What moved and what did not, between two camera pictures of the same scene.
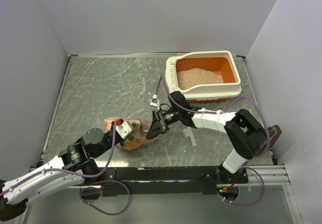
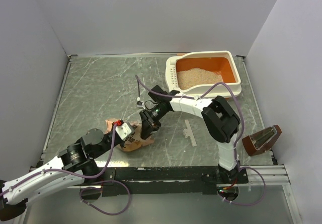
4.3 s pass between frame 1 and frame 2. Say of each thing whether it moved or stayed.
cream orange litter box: stayed
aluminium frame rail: stayed
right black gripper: moved
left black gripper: stayed
